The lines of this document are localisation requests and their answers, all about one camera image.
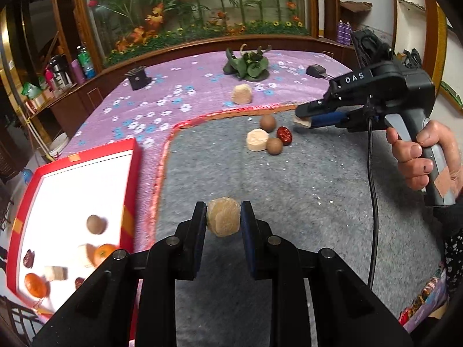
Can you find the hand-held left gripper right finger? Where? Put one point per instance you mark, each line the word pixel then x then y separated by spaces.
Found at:
pixel 249 242

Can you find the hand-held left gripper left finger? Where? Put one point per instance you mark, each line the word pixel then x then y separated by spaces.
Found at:
pixel 198 238

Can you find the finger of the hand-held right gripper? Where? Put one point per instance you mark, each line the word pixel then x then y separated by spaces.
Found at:
pixel 327 119
pixel 309 109

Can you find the beige pastry piece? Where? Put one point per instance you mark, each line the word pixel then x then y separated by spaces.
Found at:
pixel 257 139
pixel 302 122
pixel 241 94
pixel 86 256
pixel 222 220

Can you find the red jujube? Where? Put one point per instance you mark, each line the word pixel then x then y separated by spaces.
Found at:
pixel 284 136
pixel 79 282
pixel 29 258

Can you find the brown round fruit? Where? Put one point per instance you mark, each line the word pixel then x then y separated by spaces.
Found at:
pixel 268 123
pixel 274 146
pixel 96 224

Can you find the red box with white inside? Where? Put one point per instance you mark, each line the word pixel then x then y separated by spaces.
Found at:
pixel 72 195

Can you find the person's right hand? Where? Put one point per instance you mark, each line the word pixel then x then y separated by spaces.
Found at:
pixel 408 159

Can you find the green leafy vegetable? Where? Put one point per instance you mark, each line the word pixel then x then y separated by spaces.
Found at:
pixel 249 67

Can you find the grey mat with red trim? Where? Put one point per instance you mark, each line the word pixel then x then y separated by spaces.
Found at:
pixel 307 195

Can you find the purple spray can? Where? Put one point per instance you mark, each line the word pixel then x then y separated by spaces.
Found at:
pixel 348 33
pixel 340 32

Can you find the orange tangerine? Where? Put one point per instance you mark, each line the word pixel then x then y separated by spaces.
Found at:
pixel 105 255
pixel 36 285

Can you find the layered beige pastry block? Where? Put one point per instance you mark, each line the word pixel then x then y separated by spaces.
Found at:
pixel 56 273

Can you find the wooden framed flower display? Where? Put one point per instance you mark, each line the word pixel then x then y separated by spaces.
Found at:
pixel 199 7

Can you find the white bucket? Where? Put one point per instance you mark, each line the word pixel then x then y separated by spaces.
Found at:
pixel 58 146

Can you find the wooden side cabinet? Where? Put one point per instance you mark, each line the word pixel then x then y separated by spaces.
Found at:
pixel 72 104

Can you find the colourful printed cloth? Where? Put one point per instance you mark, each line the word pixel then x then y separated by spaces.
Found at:
pixel 423 303

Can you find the pink bottle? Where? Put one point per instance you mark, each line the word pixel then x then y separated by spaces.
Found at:
pixel 76 71

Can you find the green bottle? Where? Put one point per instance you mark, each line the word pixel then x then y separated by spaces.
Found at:
pixel 86 61

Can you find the steel thermos flask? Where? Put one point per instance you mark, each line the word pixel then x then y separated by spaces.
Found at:
pixel 59 72

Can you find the green packet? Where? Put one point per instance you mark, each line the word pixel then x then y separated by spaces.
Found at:
pixel 32 90

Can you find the wooden wall shelf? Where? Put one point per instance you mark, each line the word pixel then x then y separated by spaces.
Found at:
pixel 356 7

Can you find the black mount bracket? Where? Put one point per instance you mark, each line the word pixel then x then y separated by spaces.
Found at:
pixel 138 77

